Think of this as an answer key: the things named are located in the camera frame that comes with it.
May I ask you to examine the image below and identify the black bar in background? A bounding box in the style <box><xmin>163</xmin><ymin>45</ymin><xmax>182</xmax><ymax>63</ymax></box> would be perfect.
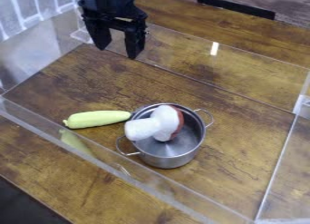
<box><xmin>197</xmin><ymin>0</ymin><xmax>277</xmax><ymax>20</ymax></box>

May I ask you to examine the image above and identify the white and brown toy mushroom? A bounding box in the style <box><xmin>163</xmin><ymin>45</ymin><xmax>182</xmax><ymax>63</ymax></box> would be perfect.
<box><xmin>125</xmin><ymin>105</ymin><xmax>185</xmax><ymax>141</ymax></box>

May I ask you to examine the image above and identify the silver metal pot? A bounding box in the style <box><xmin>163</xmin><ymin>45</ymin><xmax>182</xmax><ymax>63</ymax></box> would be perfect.
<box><xmin>117</xmin><ymin>103</ymin><xmax>214</xmax><ymax>169</ymax></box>

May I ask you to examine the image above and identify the white mesh curtain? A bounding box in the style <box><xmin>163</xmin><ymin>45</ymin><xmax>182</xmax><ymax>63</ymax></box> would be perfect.
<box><xmin>0</xmin><ymin>0</ymin><xmax>79</xmax><ymax>43</ymax></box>

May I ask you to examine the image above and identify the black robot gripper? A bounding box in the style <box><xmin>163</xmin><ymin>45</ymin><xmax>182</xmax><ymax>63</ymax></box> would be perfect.
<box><xmin>78</xmin><ymin>0</ymin><xmax>149</xmax><ymax>59</ymax></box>

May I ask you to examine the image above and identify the clear acrylic enclosure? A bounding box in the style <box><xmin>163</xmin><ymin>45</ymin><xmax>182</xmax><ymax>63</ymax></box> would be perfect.
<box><xmin>0</xmin><ymin>0</ymin><xmax>310</xmax><ymax>224</ymax></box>

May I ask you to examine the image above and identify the yellow-green toy corn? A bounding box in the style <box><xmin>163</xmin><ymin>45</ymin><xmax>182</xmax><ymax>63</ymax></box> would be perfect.
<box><xmin>63</xmin><ymin>111</ymin><xmax>131</xmax><ymax>129</ymax></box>

